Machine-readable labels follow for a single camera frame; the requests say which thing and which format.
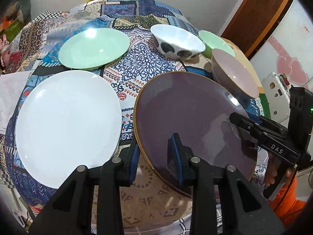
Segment pink bowl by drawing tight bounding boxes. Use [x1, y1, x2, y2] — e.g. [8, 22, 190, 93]
[211, 49, 259, 103]

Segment purple plate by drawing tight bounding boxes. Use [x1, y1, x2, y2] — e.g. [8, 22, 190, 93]
[134, 72, 257, 197]

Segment white plate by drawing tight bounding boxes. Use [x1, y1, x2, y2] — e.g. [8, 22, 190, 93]
[15, 70, 122, 188]

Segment mint green bowl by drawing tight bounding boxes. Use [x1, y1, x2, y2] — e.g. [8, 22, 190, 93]
[198, 30, 235, 59]

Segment white bowl with black spots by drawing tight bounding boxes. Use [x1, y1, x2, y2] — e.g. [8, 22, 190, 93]
[150, 24, 206, 61]

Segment mint green plate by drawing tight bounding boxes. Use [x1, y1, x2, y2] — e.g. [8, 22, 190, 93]
[58, 28, 130, 70]

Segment right hand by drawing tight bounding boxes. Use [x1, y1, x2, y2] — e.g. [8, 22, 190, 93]
[264, 152, 296, 187]

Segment white board with stickers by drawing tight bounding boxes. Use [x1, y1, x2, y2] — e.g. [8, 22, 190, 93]
[262, 72, 291, 123]

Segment white sliding door with hearts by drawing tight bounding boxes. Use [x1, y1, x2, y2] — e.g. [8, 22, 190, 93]
[250, 0, 312, 87]

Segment wooden wardrobe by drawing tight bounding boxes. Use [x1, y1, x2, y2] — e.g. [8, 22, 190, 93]
[221, 0, 293, 59]

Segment white folded paper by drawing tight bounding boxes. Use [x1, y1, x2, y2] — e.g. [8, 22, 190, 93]
[0, 71, 31, 134]

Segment patchwork patterned tablecloth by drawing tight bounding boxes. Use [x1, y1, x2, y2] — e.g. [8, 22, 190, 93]
[0, 0, 270, 235]

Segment green cardboard box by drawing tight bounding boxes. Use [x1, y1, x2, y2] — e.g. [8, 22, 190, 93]
[1, 19, 24, 42]

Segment grey plush toy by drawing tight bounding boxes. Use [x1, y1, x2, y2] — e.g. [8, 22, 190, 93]
[5, 0, 31, 23]

